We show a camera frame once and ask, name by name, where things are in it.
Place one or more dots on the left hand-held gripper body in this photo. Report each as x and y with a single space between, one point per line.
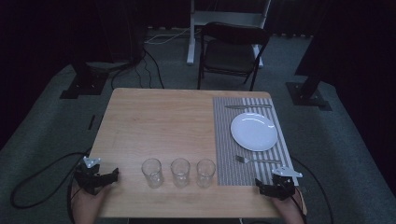
88 178

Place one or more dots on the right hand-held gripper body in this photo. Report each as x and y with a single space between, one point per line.
284 183

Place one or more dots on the metal fork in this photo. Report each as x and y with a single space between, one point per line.
255 160

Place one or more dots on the clear drinking glass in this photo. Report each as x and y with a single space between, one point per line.
205 171
180 171
152 172

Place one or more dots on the grey striped placemat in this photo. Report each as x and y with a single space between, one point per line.
227 149

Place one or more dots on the white round plate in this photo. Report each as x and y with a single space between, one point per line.
253 131

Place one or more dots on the small black bar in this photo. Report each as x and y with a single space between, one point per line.
91 122

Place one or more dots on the metal table knife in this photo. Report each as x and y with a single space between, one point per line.
247 106

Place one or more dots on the black folding chair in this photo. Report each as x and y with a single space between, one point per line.
232 54

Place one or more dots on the black stand with base plate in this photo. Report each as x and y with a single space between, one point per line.
309 93
85 79

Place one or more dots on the white metal stand frame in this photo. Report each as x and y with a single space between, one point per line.
224 18

